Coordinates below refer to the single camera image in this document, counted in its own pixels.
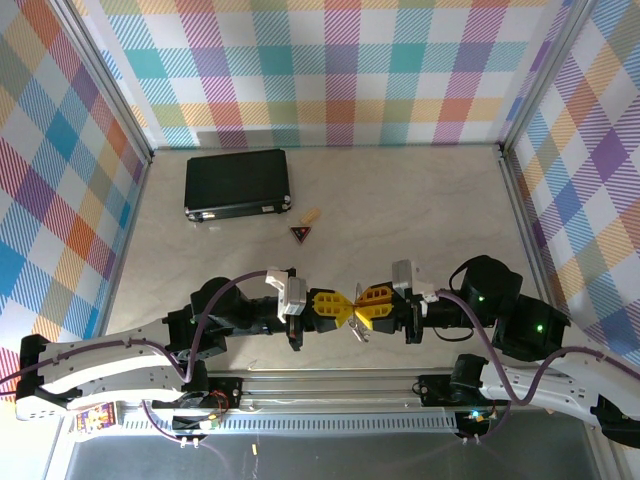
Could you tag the black hard case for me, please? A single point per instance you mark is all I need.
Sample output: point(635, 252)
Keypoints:
point(235, 182)

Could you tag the controller circuit board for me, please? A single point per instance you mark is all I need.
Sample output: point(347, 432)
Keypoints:
point(200, 424)
point(475, 420)

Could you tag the aluminium corner post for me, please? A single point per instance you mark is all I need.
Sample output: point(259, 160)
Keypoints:
point(543, 75)
point(111, 85)

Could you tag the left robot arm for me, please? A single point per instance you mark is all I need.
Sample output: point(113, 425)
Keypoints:
point(100, 387)

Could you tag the colourful printed card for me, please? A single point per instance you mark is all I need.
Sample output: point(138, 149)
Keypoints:
point(97, 417)

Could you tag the aluminium side floor rail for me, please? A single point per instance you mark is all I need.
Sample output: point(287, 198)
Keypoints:
point(530, 240)
point(118, 270)

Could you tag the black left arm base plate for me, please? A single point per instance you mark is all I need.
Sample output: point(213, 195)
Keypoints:
point(227, 387)

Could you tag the silver keyring holder with rings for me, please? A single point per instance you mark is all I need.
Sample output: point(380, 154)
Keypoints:
point(359, 334)

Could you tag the small tan wooden block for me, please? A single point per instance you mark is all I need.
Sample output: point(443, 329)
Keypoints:
point(311, 216)

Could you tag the left controller circuit board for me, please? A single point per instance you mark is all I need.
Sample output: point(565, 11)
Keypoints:
point(200, 424)

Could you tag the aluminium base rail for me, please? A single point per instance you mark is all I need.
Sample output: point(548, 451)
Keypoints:
point(325, 395)

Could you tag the right controller circuit board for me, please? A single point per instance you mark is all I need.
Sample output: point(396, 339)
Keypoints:
point(475, 420)

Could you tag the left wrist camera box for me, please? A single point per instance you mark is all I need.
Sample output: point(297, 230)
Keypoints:
point(295, 300)

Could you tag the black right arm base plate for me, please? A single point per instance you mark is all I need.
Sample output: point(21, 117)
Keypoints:
point(435, 390)

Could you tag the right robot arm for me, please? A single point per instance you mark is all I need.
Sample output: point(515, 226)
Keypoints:
point(565, 400)

